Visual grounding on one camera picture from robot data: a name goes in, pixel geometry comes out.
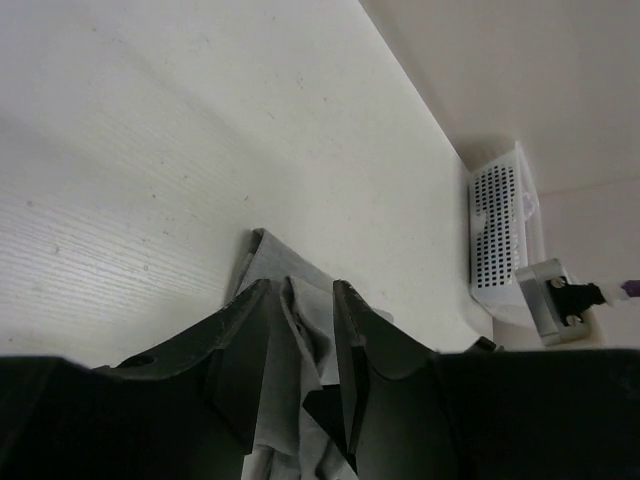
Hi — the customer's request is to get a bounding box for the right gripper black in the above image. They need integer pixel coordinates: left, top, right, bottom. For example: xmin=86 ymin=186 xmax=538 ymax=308
xmin=466 ymin=337 xmax=504 ymax=353

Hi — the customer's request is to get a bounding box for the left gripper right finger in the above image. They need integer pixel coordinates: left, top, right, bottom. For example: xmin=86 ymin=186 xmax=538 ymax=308
xmin=333 ymin=280 xmax=450 ymax=479

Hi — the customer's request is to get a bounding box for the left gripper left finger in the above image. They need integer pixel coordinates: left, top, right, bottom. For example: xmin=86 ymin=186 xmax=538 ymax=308
xmin=89 ymin=280 xmax=271 ymax=479

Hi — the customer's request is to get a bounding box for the grey tank top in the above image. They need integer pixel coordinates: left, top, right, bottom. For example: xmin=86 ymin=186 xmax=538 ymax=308
xmin=234 ymin=227 xmax=396 ymax=480

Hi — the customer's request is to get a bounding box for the white tank top in basket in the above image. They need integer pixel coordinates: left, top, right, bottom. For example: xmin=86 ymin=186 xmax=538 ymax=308
xmin=522 ymin=192 xmax=539 ymax=221

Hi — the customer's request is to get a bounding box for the white plastic basket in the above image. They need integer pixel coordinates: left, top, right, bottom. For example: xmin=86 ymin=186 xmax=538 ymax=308
xmin=468 ymin=143 xmax=546 ymax=329

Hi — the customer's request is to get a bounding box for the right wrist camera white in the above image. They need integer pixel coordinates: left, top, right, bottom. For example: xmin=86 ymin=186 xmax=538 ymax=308
xmin=514 ymin=259 xmax=592 ymax=348

